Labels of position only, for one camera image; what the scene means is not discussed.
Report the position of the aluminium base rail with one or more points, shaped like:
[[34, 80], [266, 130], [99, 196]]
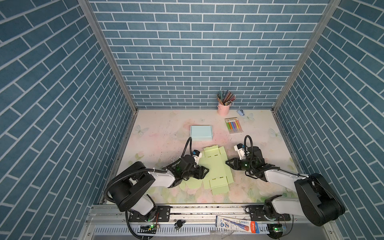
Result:
[[200, 220]]

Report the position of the coloured pencils bundle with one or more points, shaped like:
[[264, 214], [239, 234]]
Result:
[[225, 98]]

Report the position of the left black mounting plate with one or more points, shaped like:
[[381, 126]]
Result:
[[156, 214]]

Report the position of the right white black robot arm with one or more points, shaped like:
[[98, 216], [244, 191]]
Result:
[[317, 201]]

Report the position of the left green circuit board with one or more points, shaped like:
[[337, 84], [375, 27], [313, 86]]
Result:
[[147, 230]]

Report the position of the pack of coloured markers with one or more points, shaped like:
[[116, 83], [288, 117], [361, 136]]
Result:
[[233, 126]]

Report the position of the small black knob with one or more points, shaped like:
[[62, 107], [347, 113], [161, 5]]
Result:
[[179, 224]]

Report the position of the right green lit device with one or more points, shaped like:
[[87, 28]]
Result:
[[275, 231]]

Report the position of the light green paper box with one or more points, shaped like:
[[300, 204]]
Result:
[[219, 176]]

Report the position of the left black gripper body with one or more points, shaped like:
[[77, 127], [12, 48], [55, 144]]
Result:
[[188, 174]]

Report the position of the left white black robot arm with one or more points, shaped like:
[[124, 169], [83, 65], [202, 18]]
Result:
[[128, 190]]

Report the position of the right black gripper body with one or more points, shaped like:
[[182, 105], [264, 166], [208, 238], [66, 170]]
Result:
[[245, 164]]

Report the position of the pink pencil cup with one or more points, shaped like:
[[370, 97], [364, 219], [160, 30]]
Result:
[[223, 110]]

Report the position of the white red blue package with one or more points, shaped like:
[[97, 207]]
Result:
[[238, 225]]

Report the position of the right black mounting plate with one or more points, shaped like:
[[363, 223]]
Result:
[[258, 211]]

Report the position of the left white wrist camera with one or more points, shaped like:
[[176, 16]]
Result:
[[197, 155]]

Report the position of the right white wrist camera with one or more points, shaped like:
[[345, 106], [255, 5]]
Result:
[[240, 149]]

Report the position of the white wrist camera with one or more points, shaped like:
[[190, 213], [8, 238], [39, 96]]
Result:
[[197, 155], [240, 149]]

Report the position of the black mounting plate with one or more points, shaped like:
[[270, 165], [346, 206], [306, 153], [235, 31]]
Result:
[[156, 214], [258, 211]]

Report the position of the light blue paper box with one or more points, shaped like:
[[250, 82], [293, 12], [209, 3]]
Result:
[[201, 132]]

